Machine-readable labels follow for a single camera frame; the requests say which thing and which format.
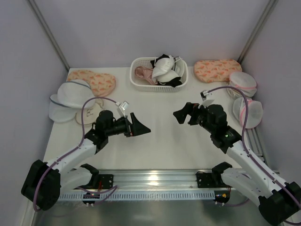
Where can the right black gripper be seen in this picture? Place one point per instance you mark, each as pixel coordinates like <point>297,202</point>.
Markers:
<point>194,115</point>

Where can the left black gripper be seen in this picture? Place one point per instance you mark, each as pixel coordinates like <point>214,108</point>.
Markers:
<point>129,127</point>

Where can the pink-trim mesh laundry bag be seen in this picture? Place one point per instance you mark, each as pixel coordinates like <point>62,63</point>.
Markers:
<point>254,113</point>

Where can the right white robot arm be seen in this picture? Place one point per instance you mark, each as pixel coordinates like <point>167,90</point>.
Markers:
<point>276,199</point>

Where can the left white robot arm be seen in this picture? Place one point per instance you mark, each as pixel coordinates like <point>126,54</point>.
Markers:
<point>46,181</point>

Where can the black bra in basket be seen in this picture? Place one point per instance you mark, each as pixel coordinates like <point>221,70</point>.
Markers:
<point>173,83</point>

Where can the white bra in basket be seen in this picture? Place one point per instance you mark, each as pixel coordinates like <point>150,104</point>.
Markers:
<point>167,68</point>

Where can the right floral laundry bag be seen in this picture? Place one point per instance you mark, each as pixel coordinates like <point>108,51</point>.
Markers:
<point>209,71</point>

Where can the floral laundry bag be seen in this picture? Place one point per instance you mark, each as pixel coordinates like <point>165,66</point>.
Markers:
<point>209,71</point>
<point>101,84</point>

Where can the cream laundry bag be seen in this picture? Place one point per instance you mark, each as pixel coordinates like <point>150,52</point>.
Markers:
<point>90,115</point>

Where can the pink bra in basket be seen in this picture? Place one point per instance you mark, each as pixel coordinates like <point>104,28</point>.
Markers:
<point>145,73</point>

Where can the left floral laundry bag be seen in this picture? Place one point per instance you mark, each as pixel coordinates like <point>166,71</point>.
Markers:
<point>101,84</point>

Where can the white blue-trim mesh bag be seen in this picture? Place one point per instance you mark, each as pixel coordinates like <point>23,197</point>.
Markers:
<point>70,98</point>

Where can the white plastic basket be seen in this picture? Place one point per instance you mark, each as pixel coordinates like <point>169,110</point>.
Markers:
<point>142,85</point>

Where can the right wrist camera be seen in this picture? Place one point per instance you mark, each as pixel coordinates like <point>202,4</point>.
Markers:
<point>207,98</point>

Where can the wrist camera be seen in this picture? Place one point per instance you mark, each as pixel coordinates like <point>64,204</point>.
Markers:
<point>124,105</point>
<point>207,98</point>

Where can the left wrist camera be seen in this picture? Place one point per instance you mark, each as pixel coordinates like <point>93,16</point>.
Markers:
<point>124,105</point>

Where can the aluminium mounting rail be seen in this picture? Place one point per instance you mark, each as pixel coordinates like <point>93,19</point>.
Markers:
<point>153,179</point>

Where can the right side aluminium rail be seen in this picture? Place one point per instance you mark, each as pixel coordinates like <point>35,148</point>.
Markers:
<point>255,140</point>

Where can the white slotted cable duct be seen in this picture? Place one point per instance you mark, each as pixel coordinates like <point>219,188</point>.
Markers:
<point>122,195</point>

